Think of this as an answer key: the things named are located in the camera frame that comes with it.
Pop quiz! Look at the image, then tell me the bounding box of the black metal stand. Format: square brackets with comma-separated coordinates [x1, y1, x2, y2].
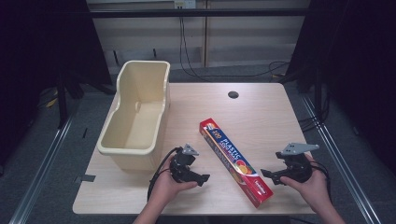
[55, 66, 117, 130]

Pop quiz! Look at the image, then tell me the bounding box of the black curtain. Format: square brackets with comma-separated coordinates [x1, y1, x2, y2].
[0, 0, 114, 176]
[278, 0, 396, 175]

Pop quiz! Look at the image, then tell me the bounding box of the metal floor rail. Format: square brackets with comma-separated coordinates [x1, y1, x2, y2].
[300, 94, 382, 224]
[8, 110, 78, 224]

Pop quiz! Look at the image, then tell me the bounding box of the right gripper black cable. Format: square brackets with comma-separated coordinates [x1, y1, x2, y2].
[307, 160, 333, 204]

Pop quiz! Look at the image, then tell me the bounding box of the person's right hand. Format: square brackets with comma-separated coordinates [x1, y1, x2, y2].
[279, 153, 332, 215]

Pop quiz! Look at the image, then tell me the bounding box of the red plastic wrap box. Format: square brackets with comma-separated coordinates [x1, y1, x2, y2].
[199, 118, 275, 209]

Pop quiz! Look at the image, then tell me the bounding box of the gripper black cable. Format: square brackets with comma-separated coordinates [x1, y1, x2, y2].
[307, 160, 333, 204]
[147, 147, 182, 202]

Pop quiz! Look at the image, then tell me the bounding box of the cream plastic bin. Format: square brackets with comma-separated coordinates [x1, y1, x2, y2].
[96, 60, 172, 173]

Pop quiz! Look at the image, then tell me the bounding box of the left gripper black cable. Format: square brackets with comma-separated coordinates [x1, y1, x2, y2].
[147, 147, 182, 202]

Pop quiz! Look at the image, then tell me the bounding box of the black hanging wall cable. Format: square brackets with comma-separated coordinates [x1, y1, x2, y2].
[178, 16, 290, 82]

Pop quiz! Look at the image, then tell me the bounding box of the white wall power socket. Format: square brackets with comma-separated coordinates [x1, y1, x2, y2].
[174, 0, 197, 9]

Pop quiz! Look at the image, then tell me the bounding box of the black tape strip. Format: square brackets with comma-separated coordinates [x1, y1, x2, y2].
[74, 174, 97, 184]

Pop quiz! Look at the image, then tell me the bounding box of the black floor cable bundle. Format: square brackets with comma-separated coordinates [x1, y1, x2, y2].
[297, 90, 332, 133]

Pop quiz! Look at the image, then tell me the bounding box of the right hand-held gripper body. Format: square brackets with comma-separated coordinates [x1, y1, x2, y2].
[275, 142, 320, 184]

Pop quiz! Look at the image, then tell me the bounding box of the black horizontal frame bar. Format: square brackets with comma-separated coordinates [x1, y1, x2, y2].
[89, 8, 310, 19]

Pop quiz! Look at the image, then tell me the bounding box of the person's left hand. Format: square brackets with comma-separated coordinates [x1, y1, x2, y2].
[148, 154, 199, 207]

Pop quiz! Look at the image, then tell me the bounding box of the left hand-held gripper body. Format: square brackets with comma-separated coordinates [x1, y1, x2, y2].
[169, 143, 200, 183]

